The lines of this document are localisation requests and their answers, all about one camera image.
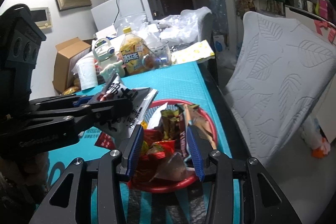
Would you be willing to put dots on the yellow noodle snack packet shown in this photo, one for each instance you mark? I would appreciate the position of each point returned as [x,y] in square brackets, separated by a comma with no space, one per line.
[70,90]

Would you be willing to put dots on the yellow iced tea bottle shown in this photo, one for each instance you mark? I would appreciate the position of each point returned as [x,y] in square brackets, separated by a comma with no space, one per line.
[132,56]

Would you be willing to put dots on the orange toy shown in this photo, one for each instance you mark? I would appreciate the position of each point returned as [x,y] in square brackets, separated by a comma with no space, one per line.
[319,151]

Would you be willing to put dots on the glass cup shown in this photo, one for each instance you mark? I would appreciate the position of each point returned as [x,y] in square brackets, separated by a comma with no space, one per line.
[157,56]

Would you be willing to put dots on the cardboard box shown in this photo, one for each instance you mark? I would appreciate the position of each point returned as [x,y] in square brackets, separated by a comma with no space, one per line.
[65,64]

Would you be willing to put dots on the large red packet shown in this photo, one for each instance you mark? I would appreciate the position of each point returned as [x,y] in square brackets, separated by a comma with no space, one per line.
[168,169]

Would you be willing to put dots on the clear zip bag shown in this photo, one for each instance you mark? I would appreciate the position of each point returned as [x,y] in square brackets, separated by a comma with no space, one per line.
[131,23]

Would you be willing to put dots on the teal bubble mat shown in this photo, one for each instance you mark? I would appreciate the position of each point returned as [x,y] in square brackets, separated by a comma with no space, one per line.
[178,77]

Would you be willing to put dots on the white refrigerator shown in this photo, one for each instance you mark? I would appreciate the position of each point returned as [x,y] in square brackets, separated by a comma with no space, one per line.
[128,6]

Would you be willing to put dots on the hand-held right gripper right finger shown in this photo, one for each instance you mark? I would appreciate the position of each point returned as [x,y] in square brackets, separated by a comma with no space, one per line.
[195,155]

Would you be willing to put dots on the red orange snack packet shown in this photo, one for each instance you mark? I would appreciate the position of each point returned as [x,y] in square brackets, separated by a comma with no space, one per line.
[152,136]

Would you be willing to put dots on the yellow smiley print paper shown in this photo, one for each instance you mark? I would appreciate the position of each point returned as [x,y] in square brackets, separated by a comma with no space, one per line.
[191,52]

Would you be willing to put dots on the pale green water bottle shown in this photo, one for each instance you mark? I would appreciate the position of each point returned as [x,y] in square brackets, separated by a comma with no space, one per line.
[105,61]

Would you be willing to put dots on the person's left hand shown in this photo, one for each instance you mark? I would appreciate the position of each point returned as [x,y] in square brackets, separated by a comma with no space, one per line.
[31,171]

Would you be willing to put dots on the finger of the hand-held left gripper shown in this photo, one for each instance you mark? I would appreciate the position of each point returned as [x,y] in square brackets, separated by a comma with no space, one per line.
[110,109]
[82,101]

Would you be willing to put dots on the wall intercom panel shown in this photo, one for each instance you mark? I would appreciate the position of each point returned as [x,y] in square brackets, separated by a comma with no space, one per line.
[42,16]

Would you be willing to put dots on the red plastic basket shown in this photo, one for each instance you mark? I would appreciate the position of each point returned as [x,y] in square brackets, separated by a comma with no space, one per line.
[162,186]

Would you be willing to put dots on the chair with leaf cover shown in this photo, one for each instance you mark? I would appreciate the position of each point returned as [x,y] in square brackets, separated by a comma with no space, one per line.
[275,69]

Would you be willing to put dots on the gold green snack packet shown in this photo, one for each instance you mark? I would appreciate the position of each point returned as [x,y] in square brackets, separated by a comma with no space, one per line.
[169,121]

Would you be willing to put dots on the dark brown snack packet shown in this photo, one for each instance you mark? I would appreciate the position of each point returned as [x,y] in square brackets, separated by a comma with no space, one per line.
[182,121]

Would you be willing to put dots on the red gold snack packet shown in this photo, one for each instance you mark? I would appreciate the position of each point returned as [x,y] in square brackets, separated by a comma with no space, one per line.
[161,149]

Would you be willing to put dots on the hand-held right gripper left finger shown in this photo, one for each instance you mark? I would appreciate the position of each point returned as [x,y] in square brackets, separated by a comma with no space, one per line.
[135,150]

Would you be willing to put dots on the white paper roll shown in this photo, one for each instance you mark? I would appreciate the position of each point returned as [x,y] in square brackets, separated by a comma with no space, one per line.
[86,73]

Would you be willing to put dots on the white plastic bag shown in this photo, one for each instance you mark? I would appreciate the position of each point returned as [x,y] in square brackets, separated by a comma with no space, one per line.
[181,24]

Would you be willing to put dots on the white black snack packet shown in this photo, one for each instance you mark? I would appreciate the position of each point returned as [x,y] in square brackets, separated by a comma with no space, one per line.
[131,98]

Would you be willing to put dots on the small white box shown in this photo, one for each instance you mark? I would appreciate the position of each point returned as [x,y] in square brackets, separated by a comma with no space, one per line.
[106,33]

